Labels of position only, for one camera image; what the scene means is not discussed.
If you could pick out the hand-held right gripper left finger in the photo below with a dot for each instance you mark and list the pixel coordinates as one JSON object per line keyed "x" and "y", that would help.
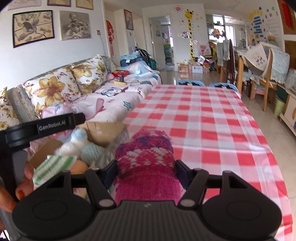
{"x": 109, "y": 173}

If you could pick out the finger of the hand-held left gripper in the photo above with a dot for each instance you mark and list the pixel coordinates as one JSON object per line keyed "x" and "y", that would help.
{"x": 79, "y": 118}

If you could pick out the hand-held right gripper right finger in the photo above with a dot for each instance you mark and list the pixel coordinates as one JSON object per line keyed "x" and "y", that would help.
{"x": 182, "y": 173}

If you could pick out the pink and white fluffy sock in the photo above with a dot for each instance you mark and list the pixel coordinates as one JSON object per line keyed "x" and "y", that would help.
{"x": 53, "y": 111}

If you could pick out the grey-green fluffy ball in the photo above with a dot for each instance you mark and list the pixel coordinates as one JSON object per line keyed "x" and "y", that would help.
{"x": 93, "y": 153}

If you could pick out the white and blue fluffy toy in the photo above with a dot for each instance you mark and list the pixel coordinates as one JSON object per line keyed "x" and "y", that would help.
{"x": 71, "y": 143}

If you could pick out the cardboard box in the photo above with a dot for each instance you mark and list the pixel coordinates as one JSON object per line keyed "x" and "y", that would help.
{"x": 104, "y": 132}

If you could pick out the magenta knitted sock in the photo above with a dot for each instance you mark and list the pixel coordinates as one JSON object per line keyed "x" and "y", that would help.
{"x": 145, "y": 162}

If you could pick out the green striped white cloth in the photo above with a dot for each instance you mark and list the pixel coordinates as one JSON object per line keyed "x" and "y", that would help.
{"x": 53, "y": 166}

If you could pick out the person's left hand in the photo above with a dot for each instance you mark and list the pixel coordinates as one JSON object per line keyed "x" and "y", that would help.
{"x": 27, "y": 183}

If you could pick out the large floral sofa cushion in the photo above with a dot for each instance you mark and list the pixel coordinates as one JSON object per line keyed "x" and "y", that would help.
{"x": 52, "y": 90}

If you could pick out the sofa with printed cover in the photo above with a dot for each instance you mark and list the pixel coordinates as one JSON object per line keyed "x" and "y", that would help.
{"x": 120, "y": 99}

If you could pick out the small floral sofa cushion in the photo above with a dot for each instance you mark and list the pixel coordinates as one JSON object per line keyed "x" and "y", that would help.
{"x": 90, "y": 74}

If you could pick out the red box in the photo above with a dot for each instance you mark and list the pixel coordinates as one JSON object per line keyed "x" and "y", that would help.
{"x": 120, "y": 73}

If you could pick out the red checkered tablecloth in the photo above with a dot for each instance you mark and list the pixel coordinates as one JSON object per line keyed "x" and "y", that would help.
{"x": 196, "y": 111}

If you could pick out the cardboard cartons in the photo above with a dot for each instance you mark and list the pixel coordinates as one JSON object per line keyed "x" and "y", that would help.
{"x": 190, "y": 67}

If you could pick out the green waste bin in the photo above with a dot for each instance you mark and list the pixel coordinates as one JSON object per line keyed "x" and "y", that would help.
{"x": 279, "y": 106}

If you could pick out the hanging clothes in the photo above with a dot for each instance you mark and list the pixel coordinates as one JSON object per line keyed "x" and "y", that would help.
{"x": 225, "y": 53}

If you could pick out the wooden chair with white cover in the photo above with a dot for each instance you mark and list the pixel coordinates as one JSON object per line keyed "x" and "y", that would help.
{"x": 256, "y": 62}

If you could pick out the giraffe height chart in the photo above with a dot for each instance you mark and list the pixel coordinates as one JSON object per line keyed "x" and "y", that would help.
{"x": 189, "y": 34}

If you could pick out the wooden chair with blue cover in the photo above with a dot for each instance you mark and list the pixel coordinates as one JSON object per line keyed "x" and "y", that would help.
{"x": 276, "y": 67}

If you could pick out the red hanging wall decoration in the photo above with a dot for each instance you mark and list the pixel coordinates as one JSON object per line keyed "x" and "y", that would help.
{"x": 110, "y": 37}

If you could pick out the grey wall drawing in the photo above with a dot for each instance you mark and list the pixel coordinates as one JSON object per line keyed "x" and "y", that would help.
{"x": 75, "y": 25}

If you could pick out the black framed wall drawing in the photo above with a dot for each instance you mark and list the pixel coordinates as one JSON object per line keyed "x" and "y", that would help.
{"x": 33, "y": 29}

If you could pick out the narrow framed wall picture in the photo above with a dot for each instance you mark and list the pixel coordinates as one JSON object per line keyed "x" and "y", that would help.
{"x": 128, "y": 19}

